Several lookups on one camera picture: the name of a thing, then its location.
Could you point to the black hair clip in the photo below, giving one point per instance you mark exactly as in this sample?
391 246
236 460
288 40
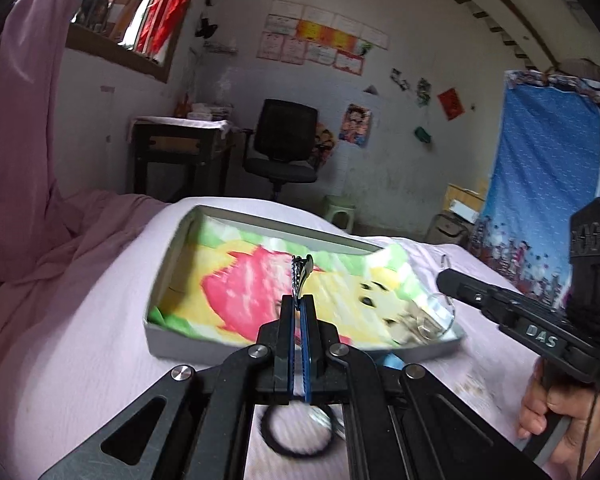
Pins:
300 272

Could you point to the cartoon printed cloth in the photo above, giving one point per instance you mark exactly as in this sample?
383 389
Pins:
240 290

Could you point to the dark wooden desk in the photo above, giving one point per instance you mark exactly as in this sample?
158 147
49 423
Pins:
170 145

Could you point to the blue printed curtain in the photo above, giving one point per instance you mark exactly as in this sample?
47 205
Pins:
540 170

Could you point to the group of wall certificates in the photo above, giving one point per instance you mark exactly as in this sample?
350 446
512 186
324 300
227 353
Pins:
325 35

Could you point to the grey shallow cardboard box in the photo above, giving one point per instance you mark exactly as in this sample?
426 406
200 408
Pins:
180 345

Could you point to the white folded paper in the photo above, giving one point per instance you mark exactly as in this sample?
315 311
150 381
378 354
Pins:
371 89

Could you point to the stack of papers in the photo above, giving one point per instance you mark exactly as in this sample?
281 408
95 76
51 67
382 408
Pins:
207 111

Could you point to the red square paper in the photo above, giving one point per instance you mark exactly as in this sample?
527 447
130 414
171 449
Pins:
451 103

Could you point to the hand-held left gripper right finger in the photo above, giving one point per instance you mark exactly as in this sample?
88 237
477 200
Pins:
308 340

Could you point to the green wall photos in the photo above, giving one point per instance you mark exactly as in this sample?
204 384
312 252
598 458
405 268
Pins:
423 91

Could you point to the patterned brown bag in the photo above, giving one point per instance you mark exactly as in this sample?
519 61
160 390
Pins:
447 230

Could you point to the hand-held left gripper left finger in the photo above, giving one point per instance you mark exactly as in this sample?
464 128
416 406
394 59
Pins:
291 340

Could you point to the cartoon family wall poster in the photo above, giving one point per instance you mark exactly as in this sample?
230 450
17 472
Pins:
325 142

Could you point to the green plastic stool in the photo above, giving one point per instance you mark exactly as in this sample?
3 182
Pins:
340 207

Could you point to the person's right hand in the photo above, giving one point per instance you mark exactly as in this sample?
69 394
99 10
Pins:
580 410

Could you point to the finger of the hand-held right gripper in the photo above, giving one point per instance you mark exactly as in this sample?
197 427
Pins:
467 290

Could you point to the pink curtain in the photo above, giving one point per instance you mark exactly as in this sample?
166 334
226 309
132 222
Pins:
25 110

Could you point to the clear transparent accessory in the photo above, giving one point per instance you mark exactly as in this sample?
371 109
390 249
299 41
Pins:
437 317

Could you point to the white small box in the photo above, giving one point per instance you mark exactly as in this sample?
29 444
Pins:
466 210

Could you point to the small wall photos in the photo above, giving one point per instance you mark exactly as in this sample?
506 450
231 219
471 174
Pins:
399 79

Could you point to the red hanging decoration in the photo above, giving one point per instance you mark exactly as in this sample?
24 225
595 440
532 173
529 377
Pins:
165 10

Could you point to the small wall shelf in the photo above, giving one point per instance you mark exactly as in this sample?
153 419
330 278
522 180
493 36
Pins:
220 47

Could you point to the black wall ornament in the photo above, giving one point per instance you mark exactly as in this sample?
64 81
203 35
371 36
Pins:
206 28

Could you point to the green hanging pouch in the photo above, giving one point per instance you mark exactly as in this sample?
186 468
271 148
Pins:
423 135

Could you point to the pink bedsheet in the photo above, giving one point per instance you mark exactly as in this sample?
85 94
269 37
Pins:
80 335

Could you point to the barred window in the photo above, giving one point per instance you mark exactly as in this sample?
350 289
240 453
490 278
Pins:
145 10

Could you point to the black office chair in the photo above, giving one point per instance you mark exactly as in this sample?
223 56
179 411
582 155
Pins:
285 135

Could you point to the cartoon boy wall poster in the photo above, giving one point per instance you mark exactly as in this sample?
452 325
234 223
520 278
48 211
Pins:
356 125

